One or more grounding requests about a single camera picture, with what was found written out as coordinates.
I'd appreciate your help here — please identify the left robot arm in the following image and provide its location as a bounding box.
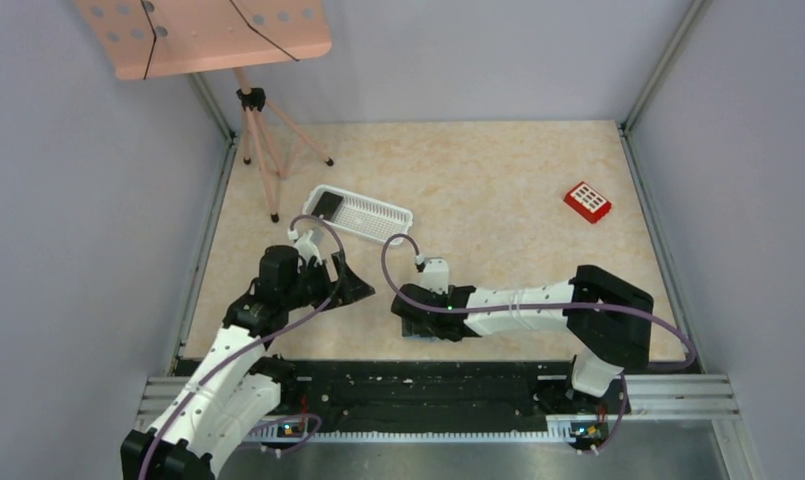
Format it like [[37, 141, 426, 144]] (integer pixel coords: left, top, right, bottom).
[[120, 245, 375, 479]]

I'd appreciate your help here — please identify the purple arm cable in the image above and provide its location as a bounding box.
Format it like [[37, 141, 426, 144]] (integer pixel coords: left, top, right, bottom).
[[136, 213, 347, 480], [380, 233, 698, 458]]

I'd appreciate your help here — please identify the black credit card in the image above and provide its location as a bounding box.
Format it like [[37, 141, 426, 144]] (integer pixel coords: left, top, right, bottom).
[[310, 191, 344, 222]]

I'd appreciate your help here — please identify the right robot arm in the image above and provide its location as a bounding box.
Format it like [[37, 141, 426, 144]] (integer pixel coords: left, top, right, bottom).
[[391, 265, 654, 412]]

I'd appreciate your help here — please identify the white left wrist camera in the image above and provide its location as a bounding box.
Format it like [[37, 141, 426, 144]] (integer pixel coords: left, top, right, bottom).
[[287, 228, 324, 266]]

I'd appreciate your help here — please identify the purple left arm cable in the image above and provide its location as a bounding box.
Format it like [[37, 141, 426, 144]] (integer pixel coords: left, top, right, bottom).
[[136, 213, 347, 480]]

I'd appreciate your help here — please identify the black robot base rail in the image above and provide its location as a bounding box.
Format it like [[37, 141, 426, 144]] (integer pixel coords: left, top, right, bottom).
[[272, 360, 622, 434]]

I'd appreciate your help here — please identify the red toy brick block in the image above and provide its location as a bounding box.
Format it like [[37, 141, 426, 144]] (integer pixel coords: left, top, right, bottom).
[[563, 181, 613, 224]]

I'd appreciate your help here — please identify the pink music stand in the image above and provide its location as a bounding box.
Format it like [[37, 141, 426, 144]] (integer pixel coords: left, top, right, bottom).
[[73, 0, 334, 222]]

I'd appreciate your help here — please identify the white plastic basket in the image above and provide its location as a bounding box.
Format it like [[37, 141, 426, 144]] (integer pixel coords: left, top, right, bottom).
[[301, 184, 414, 244]]

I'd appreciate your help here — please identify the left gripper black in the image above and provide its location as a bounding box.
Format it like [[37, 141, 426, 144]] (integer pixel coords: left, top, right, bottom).
[[283, 251, 374, 311]]

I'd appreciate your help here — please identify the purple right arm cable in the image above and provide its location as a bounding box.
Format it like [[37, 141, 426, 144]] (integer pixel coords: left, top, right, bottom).
[[380, 233, 698, 458]]

